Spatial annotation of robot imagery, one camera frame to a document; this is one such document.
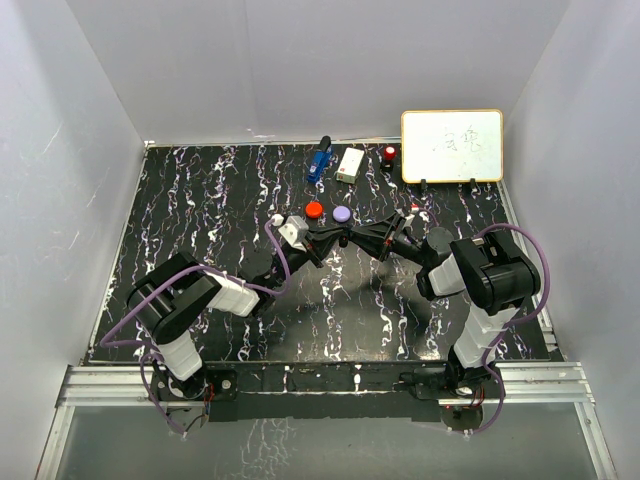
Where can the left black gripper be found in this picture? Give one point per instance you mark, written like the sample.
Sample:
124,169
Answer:
319,242

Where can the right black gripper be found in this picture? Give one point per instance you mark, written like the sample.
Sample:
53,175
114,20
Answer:
375,237

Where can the orange earbud charging case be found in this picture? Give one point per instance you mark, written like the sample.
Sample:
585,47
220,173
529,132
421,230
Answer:
314,210

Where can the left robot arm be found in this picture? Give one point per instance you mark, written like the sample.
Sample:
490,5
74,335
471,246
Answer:
168,300

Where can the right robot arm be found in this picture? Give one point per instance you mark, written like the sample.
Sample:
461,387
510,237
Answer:
490,268

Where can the white rectangular box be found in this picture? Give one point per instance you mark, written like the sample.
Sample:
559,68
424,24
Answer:
348,169

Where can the red emergency stop button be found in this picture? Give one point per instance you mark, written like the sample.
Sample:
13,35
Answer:
388,159

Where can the blue black stapler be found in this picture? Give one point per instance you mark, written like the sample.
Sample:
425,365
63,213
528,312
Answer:
320,159

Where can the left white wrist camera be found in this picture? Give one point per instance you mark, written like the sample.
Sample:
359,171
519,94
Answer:
292,229

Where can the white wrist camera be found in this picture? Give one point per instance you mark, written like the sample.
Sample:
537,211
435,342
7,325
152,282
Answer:
292,229
408,218

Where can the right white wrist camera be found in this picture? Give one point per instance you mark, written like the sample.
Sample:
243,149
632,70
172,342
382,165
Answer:
408,218

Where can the white whiteboard wooden frame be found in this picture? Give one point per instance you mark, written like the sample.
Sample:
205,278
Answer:
452,146

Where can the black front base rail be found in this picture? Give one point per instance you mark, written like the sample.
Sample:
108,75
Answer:
234,391

